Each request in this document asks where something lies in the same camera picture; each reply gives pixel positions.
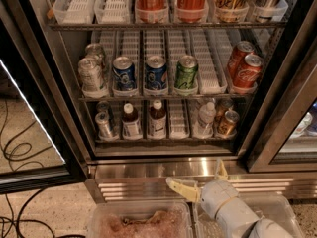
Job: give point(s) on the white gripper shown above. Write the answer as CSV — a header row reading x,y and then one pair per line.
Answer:
x,y
217,195

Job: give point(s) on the clear water bottle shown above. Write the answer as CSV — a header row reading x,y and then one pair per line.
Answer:
x,y
203,126

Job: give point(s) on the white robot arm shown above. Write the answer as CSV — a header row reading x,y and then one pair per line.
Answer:
x,y
237,220

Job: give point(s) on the right brown juice bottle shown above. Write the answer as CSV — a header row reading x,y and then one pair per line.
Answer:
x,y
157,120

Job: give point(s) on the brown juice bottle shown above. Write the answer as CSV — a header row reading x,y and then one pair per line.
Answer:
x,y
157,120
131,121

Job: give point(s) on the right closed fridge door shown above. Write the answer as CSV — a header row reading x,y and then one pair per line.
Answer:
x,y
275,150

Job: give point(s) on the left brown juice bottle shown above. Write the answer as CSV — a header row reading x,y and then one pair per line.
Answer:
x,y
131,121

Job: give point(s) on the stainless fridge cabinet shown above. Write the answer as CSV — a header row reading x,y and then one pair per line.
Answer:
x,y
135,168

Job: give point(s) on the open glass fridge door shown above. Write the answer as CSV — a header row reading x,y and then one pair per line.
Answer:
x,y
40,140

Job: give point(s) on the front gold can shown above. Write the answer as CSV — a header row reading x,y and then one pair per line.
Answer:
x,y
228,122

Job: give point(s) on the right clear plastic bin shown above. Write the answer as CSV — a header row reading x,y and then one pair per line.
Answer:
x,y
270,205

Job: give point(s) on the clear plastic bin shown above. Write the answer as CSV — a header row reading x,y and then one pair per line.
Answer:
x,y
270,205
141,219

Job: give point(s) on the rear gold can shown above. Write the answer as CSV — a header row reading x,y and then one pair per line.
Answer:
x,y
222,106

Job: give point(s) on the left clear plastic bin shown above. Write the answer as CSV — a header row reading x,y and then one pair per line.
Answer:
x,y
141,219

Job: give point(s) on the green soda can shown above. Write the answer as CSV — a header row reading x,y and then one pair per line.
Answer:
x,y
186,70

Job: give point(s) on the front red cola can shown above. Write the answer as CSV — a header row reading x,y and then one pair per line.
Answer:
x,y
248,71

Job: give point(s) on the right blue soda can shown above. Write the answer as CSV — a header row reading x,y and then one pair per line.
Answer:
x,y
156,73

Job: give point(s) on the blue soda can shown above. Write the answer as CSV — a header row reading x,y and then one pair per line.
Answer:
x,y
156,73
124,73

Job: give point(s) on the front silver slim can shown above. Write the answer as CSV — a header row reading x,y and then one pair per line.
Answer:
x,y
106,130

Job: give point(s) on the silver slim can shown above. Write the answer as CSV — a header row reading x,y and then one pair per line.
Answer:
x,y
104,106
106,130

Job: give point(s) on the rear silver slim can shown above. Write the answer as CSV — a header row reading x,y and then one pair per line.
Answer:
x,y
104,106

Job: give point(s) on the left blue soda can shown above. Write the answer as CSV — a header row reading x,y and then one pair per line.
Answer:
x,y
124,73

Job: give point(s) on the rear red cola can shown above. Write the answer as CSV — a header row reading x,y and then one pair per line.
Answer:
x,y
240,50

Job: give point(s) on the front white soda can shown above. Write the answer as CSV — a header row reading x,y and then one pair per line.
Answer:
x,y
90,72

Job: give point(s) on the white soda can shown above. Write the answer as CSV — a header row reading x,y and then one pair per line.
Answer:
x,y
90,72
96,51

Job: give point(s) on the rear white soda can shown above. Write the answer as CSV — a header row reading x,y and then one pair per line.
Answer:
x,y
96,51

